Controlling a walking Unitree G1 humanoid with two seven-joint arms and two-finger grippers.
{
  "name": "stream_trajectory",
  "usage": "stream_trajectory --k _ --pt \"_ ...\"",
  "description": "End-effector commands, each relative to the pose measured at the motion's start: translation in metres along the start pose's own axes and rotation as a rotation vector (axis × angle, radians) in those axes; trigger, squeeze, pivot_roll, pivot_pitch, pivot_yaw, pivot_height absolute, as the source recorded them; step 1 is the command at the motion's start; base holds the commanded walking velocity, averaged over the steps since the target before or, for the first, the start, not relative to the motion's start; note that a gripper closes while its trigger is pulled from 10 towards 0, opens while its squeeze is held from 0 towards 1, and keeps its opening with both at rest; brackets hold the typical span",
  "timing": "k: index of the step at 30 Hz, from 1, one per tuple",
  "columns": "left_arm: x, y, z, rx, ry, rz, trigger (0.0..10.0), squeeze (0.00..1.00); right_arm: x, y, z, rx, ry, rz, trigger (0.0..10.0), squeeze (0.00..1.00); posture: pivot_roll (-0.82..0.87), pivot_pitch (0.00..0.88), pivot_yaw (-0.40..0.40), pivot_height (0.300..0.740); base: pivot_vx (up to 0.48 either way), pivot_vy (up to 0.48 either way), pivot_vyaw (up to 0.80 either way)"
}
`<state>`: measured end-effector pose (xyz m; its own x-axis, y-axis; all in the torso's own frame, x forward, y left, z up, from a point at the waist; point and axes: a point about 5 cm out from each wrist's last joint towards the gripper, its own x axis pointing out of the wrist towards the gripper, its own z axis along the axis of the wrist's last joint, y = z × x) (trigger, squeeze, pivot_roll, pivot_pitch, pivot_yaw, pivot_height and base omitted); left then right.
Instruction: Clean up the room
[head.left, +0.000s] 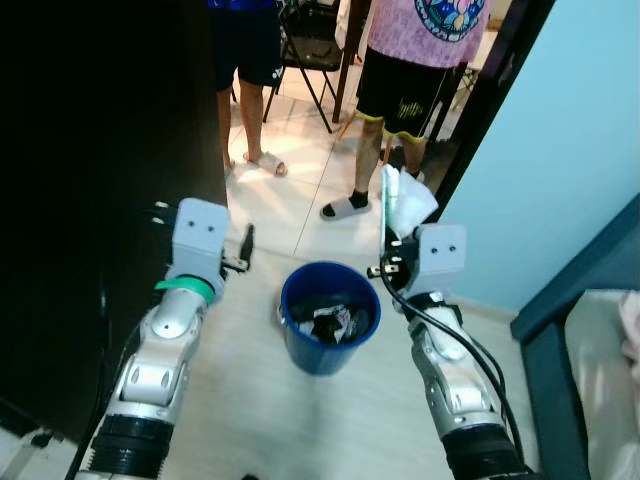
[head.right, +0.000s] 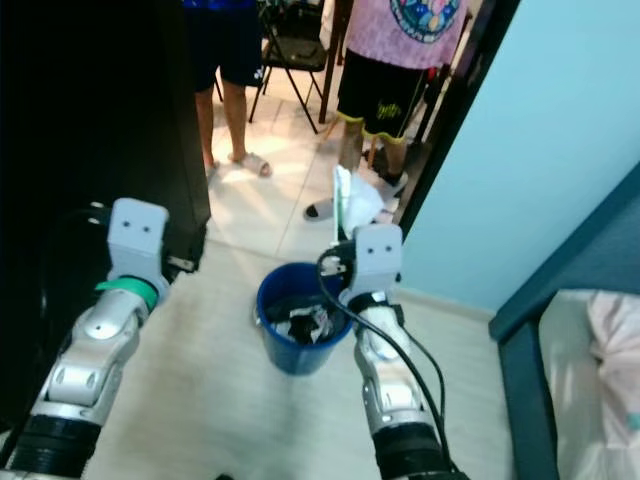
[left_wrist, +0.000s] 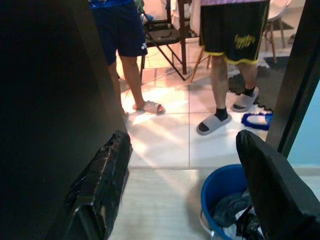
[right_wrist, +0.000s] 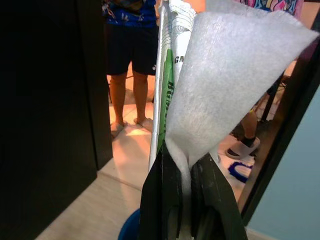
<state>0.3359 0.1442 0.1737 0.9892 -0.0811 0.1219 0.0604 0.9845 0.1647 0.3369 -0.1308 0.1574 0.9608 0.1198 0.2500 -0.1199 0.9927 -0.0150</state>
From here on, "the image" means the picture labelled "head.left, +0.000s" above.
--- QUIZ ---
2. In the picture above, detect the white tissue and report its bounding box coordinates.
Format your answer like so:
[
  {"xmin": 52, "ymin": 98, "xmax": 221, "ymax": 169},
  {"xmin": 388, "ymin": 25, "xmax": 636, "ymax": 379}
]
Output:
[{"xmin": 385, "ymin": 165, "xmax": 439, "ymax": 241}]

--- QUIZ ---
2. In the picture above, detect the rubbish in bucket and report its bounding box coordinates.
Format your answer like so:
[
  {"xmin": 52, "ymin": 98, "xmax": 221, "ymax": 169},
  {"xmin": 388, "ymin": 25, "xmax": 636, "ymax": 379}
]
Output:
[{"xmin": 290, "ymin": 300, "xmax": 373, "ymax": 346}]

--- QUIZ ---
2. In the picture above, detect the blue waste bucket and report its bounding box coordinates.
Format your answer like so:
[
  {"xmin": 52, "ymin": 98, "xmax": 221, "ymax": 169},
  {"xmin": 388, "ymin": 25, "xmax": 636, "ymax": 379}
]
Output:
[{"xmin": 278, "ymin": 262, "xmax": 383, "ymax": 378}]

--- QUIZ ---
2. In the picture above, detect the person in pink shirt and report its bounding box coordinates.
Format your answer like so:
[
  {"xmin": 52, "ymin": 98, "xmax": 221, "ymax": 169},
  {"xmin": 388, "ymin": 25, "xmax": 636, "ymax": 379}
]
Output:
[{"xmin": 320, "ymin": 0, "xmax": 493, "ymax": 223}]

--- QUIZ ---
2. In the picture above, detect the person in blue shorts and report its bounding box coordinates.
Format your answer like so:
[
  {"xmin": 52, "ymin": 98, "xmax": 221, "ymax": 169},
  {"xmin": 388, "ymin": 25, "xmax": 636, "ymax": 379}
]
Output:
[{"xmin": 205, "ymin": 0, "xmax": 291, "ymax": 179}]

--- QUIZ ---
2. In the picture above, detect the dark door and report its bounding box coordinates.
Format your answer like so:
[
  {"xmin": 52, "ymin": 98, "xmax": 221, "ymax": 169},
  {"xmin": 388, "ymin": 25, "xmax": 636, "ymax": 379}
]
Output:
[{"xmin": 0, "ymin": 0, "xmax": 229, "ymax": 441}]

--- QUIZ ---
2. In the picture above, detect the black folding chair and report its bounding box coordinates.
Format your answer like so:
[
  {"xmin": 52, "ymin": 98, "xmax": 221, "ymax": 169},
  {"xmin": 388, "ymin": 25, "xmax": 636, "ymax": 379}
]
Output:
[{"xmin": 275, "ymin": 0, "xmax": 346, "ymax": 136}]

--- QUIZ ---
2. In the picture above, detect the cream bed sheet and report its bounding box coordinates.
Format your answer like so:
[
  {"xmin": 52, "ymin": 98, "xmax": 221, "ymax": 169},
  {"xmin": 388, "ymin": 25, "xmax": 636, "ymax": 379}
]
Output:
[{"xmin": 565, "ymin": 290, "xmax": 640, "ymax": 480}]

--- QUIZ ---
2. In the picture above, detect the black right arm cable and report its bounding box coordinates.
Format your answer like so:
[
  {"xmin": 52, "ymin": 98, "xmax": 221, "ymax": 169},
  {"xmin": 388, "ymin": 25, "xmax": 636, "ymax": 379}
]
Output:
[{"xmin": 380, "ymin": 265, "xmax": 526, "ymax": 471}]

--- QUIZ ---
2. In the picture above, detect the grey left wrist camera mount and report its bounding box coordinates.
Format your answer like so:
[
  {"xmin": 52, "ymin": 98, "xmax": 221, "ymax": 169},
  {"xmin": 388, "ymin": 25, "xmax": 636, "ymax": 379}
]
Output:
[{"xmin": 170, "ymin": 197, "xmax": 231, "ymax": 286}]

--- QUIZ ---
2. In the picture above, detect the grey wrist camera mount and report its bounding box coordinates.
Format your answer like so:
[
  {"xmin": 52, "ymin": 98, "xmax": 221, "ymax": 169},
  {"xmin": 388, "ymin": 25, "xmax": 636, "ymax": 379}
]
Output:
[
  {"xmin": 413, "ymin": 223, "xmax": 468, "ymax": 296},
  {"xmin": 170, "ymin": 197, "xmax": 231, "ymax": 286}
]

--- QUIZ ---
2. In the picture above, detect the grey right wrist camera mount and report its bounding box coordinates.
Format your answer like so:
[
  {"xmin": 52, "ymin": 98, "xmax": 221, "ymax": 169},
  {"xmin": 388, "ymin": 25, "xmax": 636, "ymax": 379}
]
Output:
[{"xmin": 413, "ymin": 223, "xmax": 468, "ymax": 296}]

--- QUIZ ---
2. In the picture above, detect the dark door frame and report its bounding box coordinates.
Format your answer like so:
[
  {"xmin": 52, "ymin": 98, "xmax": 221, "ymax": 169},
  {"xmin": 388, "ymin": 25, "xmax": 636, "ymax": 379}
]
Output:
[{"xmin": 428, "ymin": 0, "xmax": 557, "ymax": 226}]

